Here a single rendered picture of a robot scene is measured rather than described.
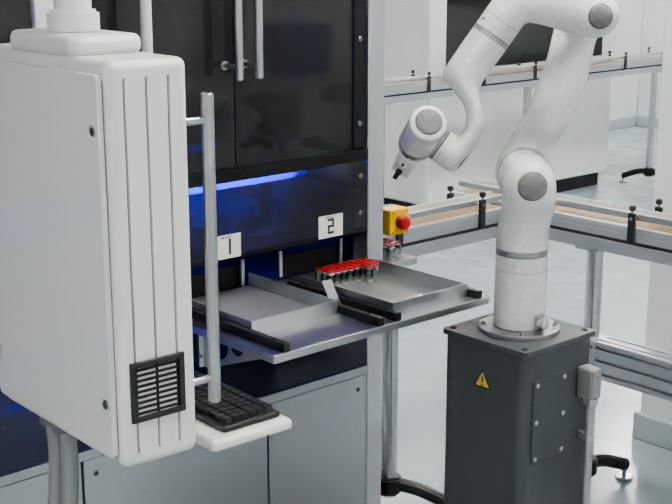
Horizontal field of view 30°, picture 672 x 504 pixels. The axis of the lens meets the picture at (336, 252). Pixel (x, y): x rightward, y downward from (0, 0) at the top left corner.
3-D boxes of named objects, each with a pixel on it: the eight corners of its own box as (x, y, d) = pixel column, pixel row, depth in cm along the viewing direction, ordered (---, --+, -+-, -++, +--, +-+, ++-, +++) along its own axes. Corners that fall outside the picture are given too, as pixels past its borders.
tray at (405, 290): (300, 288, 322) (300, 275, 321) (373, 271, 339) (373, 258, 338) (393, 317, 298) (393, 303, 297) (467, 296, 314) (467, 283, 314)
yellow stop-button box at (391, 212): (372, 231, 349) (372, 206, 348) (390, 228, 354) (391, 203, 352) (391, 236, 344) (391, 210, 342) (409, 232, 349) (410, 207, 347)
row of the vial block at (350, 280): (324, 288, 321) (324, 271, 320) (375, 276, 333) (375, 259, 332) (330, 290, 320) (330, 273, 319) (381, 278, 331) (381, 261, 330)
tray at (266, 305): (166, 304, 308) (165, 291, 307) (249, 285, 325) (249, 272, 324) (251, 336, 283) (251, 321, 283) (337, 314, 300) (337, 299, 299)
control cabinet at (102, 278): (-6, 400, 266) (-32, 26, 247) (76, 380, 279) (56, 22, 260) (117, 475, 229) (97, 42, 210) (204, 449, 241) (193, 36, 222)
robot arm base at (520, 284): (576, 329, 295) (580, 253, 290) (524, 346, 282) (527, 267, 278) (514, 312, 308) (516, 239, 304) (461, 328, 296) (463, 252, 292)
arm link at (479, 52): (534, 64, 283) (455, 174, 289) (476, 23, 283) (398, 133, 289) (534, 64, 274) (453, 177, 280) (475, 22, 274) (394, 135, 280)
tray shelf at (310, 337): (149, 316, 305) (149, 308, 305) (359, 267, 350) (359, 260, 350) (274, 364, 271) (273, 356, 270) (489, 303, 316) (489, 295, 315)
